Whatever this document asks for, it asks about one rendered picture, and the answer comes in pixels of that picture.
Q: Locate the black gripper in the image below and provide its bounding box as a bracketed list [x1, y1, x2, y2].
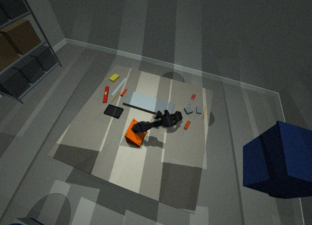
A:
[154, 111, 165, 119]

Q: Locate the yellow rectangular block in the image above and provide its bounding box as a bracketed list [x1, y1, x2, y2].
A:
[109, 74, 120, 83]

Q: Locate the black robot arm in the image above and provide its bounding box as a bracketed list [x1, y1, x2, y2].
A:
[131, 110, 183, 134]

